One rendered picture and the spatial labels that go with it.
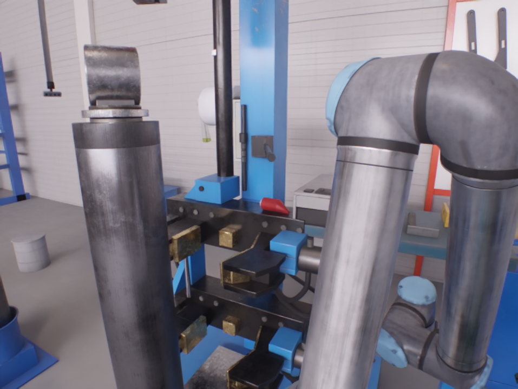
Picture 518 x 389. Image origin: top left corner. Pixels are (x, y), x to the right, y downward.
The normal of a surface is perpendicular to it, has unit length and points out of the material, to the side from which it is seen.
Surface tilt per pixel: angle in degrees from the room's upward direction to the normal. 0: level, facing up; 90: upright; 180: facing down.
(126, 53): 48
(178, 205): 90
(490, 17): 90
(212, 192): 90
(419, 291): 19
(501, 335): 90
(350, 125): 81
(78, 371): 0
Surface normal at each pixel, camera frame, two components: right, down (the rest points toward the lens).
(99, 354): 0.00, -0.97
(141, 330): 0.40, 0.24
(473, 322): -0.33, 0.55
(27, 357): 0.89, 0.11
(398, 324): -0.27, -0.80
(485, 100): -0.33, 0.02
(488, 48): -0.45, 0.23
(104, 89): 0.39, 0.69
